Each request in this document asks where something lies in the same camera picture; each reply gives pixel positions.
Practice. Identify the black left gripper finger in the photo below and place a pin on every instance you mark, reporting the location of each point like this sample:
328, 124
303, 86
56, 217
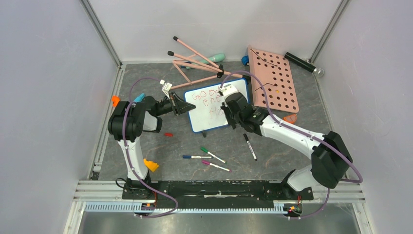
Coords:
179, 111
177, 102

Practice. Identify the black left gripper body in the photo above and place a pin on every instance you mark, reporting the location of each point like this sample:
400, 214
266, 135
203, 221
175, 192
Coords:
166, 106

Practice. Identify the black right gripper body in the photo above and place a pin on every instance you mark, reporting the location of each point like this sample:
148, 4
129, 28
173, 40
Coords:
230, 117

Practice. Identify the blue framed whiteboard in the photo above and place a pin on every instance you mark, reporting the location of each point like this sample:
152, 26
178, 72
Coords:
208, 113

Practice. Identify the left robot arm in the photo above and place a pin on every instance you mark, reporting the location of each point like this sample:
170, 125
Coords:
127, 123

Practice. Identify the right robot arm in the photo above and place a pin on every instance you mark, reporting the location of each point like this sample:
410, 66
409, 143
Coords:
329, 157

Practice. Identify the black whiteboard marker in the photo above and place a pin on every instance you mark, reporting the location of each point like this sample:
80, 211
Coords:
250, 147

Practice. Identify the green whiteboard marker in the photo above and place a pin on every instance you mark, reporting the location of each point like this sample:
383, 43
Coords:
211, 154

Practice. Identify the blue whiteboard marker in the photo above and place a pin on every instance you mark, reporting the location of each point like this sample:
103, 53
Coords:
196, 157

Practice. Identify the pink whiteboard marker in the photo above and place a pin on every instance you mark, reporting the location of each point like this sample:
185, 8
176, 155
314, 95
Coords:
216, 166

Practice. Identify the blue toy marker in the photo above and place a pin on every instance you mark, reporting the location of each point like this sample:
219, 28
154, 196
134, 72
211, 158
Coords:
140, 97

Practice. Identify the pink folding stand legs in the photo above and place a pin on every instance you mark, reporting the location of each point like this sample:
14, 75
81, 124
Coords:
195, 61

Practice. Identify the orange clip left edge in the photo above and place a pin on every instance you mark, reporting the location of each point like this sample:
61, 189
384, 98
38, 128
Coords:
115, 101

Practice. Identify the small blue toy car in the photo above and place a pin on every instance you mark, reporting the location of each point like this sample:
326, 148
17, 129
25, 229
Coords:
245, 60

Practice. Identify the pink perforated board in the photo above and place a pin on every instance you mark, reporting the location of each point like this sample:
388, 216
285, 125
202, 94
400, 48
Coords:
275, 87

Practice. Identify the orange round tape measure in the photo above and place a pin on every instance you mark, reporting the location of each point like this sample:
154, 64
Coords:
291, 118

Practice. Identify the mint green toy bottle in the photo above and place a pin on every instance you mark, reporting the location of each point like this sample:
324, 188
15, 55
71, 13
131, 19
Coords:
216, 59

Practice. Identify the yellow orange wedge block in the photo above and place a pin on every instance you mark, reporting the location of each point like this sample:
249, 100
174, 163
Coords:
152, 166

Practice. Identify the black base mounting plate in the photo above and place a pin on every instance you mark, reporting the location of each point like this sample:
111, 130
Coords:
214, 194

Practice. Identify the black flashlight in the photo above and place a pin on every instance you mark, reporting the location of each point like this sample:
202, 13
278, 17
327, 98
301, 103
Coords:
317, 71

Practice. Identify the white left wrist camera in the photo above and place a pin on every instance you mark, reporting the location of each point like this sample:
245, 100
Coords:
166, 87

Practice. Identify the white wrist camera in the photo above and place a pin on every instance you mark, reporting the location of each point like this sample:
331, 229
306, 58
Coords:
227, 90
166, 87

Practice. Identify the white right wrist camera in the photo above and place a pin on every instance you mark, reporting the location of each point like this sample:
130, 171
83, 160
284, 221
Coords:
227, 90

